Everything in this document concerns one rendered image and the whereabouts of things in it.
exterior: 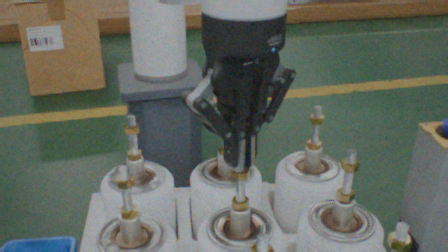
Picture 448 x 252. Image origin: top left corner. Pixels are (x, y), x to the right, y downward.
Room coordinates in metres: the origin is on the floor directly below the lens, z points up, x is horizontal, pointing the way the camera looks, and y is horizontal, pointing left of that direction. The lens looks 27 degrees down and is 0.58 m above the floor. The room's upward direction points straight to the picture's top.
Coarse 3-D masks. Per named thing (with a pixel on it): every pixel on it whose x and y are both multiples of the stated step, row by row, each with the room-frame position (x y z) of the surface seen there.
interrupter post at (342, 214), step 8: (336, 200) 0.42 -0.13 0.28; (352, 200) 0.42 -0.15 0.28; (336, 208) 0.41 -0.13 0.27; (344, 208) 0.41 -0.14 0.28; (352, 208) 0.41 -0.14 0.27; (336, 216) 0.41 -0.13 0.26; (344, 216) 0.41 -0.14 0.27; (352, 216) 0.41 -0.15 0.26; (336, 224) 0.41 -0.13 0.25; (344, 224) 0.41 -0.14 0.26
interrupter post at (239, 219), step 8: (232, 208) 0.40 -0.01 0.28; (248, 208) 0.40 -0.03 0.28; (232, 216) 0.40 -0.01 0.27; (240, 216) 0.39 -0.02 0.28; (248, 216) 0.40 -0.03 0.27; (232, 224) 0.40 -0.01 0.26; (240, 224) 0.39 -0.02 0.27; (248, 224) 0.40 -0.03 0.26; (232, 232) 0.40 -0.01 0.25; (240, 232) 0.39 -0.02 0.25
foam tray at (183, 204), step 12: (180, 192) 0.58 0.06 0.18; (264, 192) 0.58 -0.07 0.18; (96, 204) 0.54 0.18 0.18; (180, 204) 0.55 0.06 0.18; (264, 204) 0.55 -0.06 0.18; (96, 216) 0.52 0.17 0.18; (180, 216) 0.52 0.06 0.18; (84, 228) 0.49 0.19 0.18; (96, 228) 0.49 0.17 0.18; (180, 228) 0.49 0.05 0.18; (84, 240) 0.47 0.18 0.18; (180, 240) 0.47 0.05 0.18; (192, 240) 0.47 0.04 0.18; (288, 240) 0.47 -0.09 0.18
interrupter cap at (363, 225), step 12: (324, 204) 0.45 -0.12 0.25; (312, 216) 0.42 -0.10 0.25; (324, 216) 0.42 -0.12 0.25; (360, 216) 0.42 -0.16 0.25; (372, 216) 0.42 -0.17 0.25; (312, 228) 0.40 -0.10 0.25; (324, 228) 0.40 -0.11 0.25; (336, 228) 0.40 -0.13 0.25; (348, 228) 0.41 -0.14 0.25; (360, 228) 0.40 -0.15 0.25; (372, 228) 0.40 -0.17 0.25; (336, 240) 0.38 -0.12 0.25; (348, 240) 0.38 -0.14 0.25; (360, 240) 0.38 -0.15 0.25
